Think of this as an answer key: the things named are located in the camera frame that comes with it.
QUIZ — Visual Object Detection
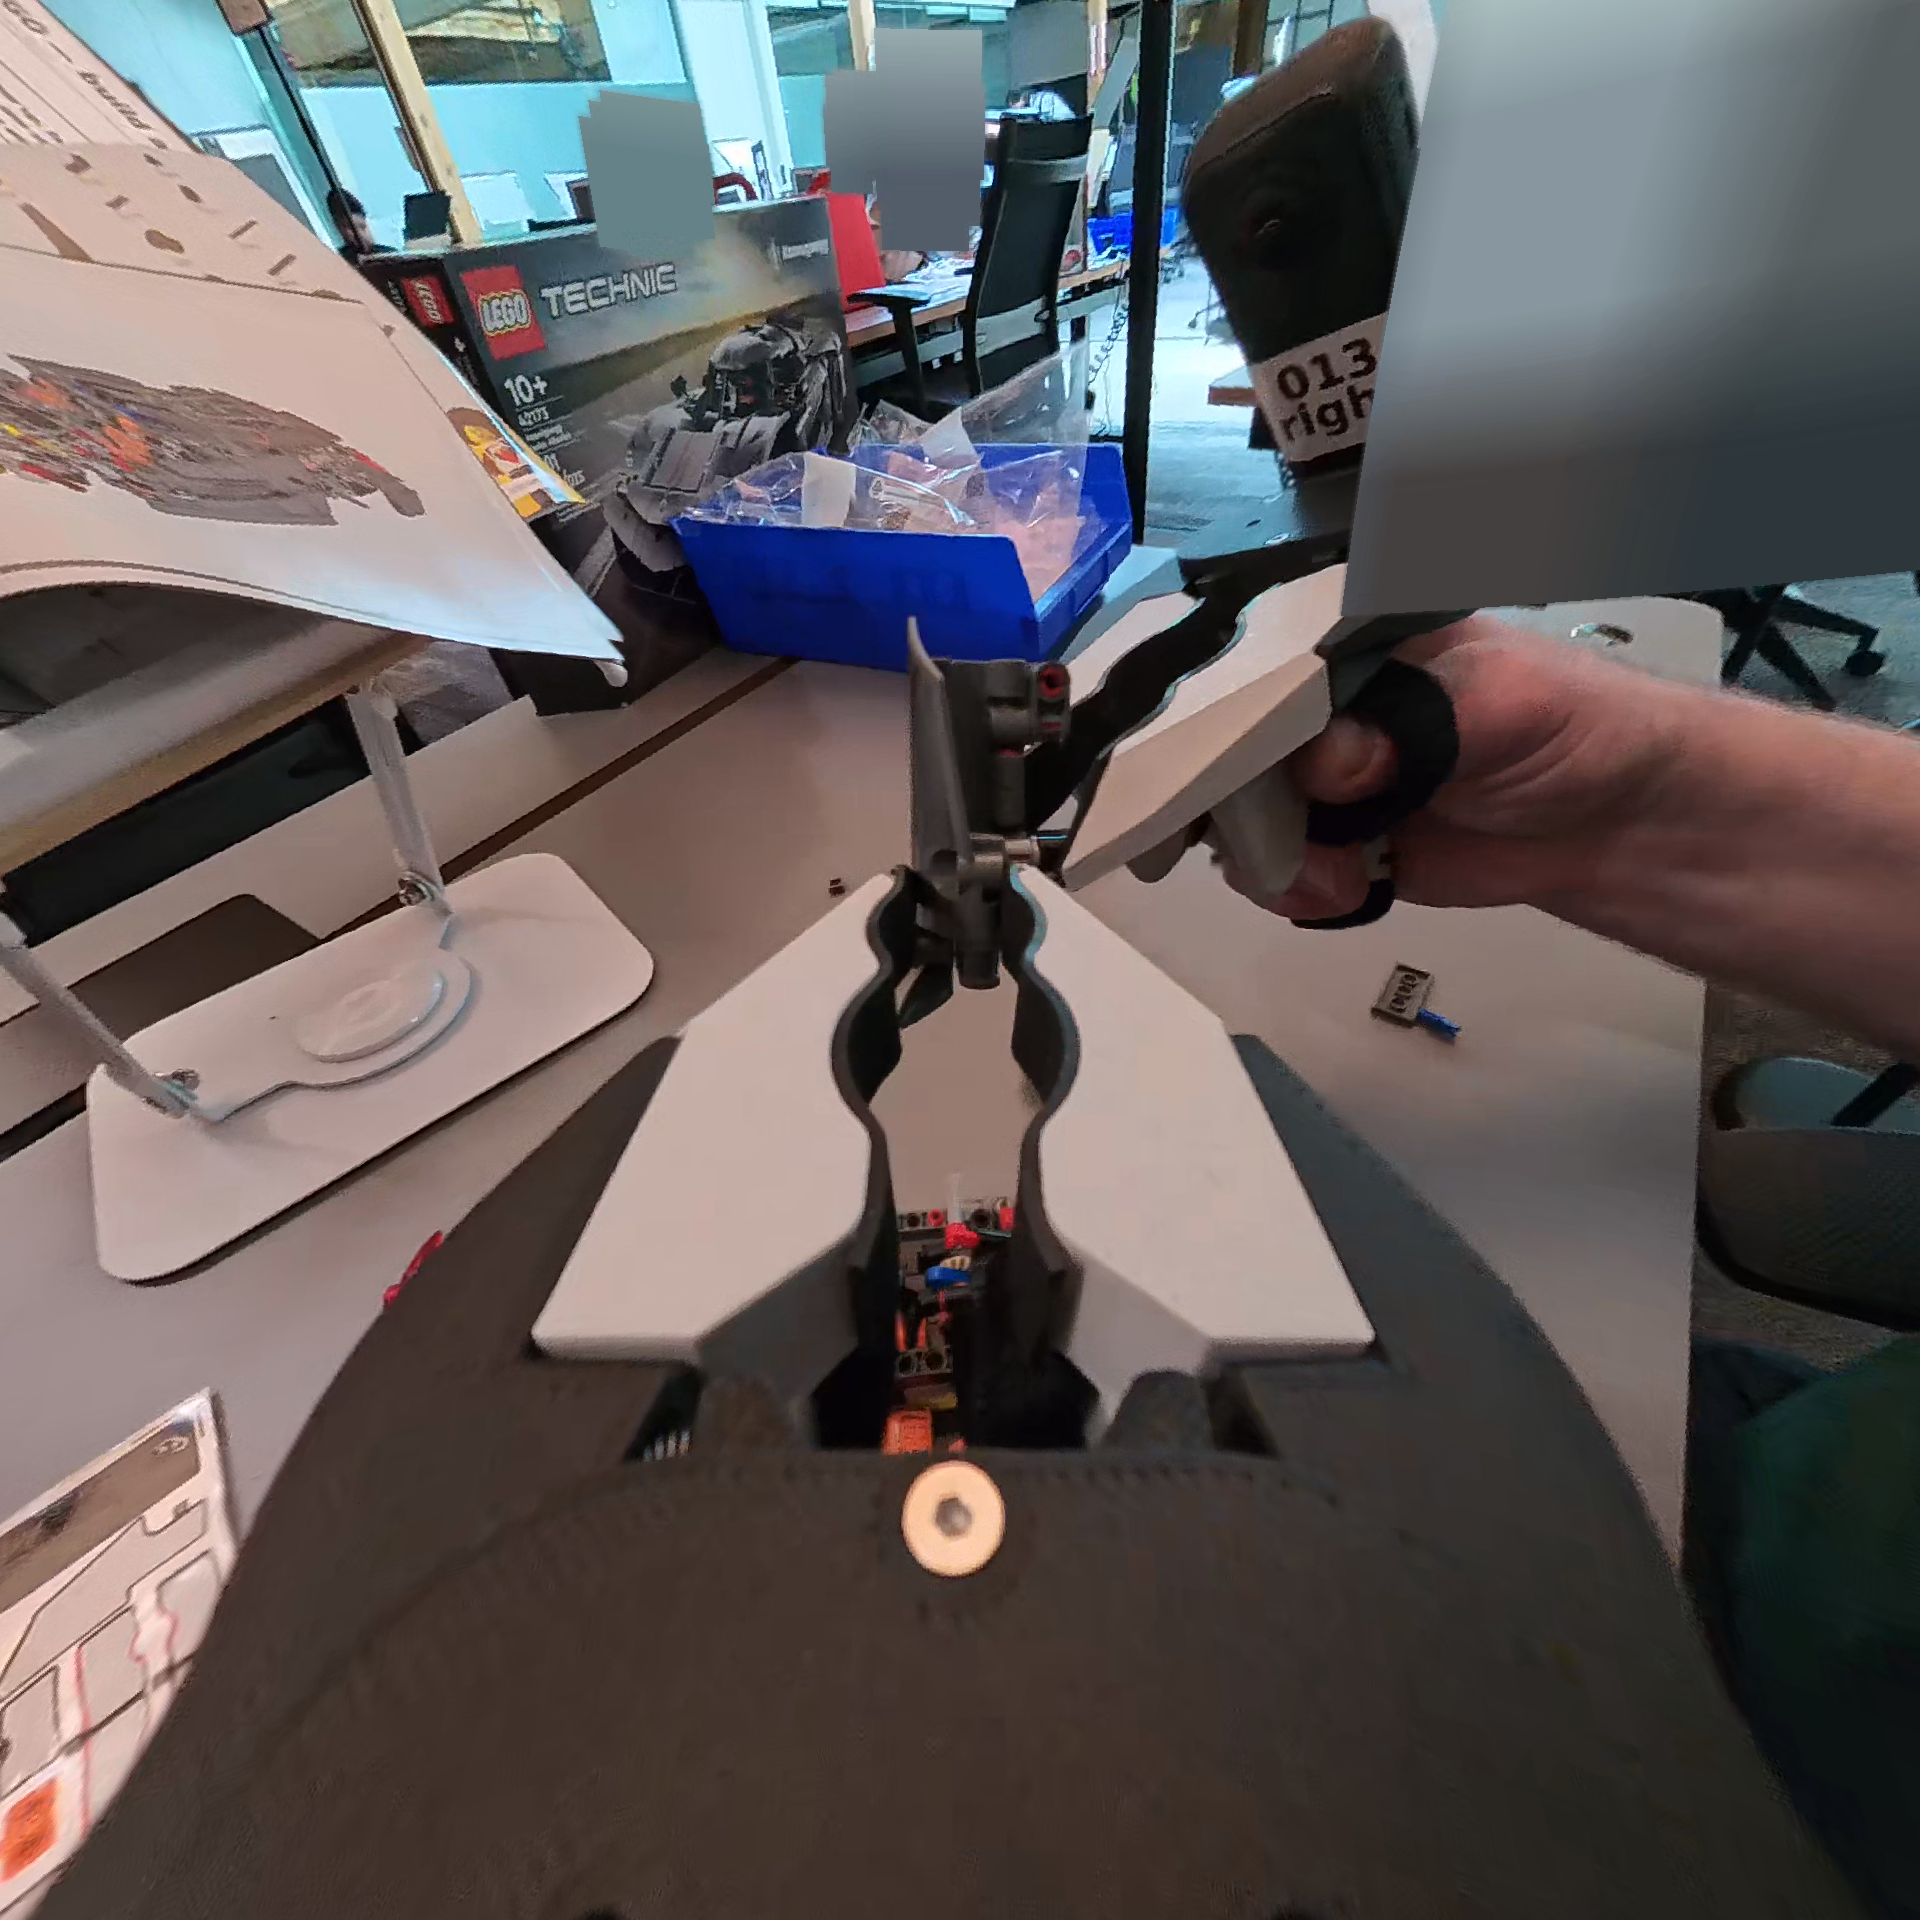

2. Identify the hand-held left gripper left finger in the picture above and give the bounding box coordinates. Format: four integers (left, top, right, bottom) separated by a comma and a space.
528, 870, 911, 1422

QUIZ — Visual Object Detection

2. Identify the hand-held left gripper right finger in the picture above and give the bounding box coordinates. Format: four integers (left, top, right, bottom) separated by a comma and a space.
999, 863, 1381, 1422

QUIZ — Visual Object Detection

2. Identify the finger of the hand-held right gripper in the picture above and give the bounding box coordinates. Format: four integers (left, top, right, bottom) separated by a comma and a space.
1030, 563, 1352, 840
1057, 656, 1340, 895

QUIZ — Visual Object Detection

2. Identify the large grey lego vehicle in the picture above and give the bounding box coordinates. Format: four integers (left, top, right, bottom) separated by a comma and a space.
381, 1176, 1021, 1455

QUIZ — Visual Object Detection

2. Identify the long dark grey lego panel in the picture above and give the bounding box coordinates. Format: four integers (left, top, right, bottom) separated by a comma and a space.
895, 615, 1076, 994

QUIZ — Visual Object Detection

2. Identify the person's right forearm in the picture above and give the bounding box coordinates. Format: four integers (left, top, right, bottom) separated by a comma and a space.
1696, 674, 1920, 1058

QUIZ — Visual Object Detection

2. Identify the dark printed lego box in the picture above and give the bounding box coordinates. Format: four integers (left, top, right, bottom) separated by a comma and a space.
359, 194, 864, 712

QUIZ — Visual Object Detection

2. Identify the lego sticker sheet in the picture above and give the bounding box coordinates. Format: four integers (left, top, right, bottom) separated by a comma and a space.
0, 1386, 241, 1894

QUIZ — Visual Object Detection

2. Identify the lego instruction booklet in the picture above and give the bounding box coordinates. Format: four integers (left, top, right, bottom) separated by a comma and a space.
0, 0, 625, 665

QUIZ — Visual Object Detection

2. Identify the person's right hand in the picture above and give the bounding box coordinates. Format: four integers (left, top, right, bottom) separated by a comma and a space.
1267, 613, 1715, 927

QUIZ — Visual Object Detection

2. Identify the black pole with ribbed disc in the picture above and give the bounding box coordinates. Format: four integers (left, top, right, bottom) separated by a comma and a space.
1118, 0, 1181, 541

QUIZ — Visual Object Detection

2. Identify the black mesh office chair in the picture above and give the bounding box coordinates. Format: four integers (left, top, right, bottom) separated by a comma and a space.
901, 112, 1097, 423

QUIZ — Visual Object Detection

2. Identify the white book stand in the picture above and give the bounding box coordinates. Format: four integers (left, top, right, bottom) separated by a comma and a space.
0, 575, 655, 1285

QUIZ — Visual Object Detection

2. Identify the blue plastic bin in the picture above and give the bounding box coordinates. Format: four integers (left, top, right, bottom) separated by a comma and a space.
669, 441, 1134, 662

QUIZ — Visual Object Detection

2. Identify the pile of clear plastic bags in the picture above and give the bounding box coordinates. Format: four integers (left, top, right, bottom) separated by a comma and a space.
703, 352, 1103, 570

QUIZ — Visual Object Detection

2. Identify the black swivel chair base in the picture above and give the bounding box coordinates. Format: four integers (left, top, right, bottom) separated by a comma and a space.
1710, 582, 1892, 715

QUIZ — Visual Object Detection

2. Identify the dark mesh chair seat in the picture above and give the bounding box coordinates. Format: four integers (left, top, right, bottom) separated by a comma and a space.
1697, 1053, 1920, 1331

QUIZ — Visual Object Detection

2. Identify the person's green shirt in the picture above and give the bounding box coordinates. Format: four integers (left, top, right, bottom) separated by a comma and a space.
1687, 1331, 1920, 1920

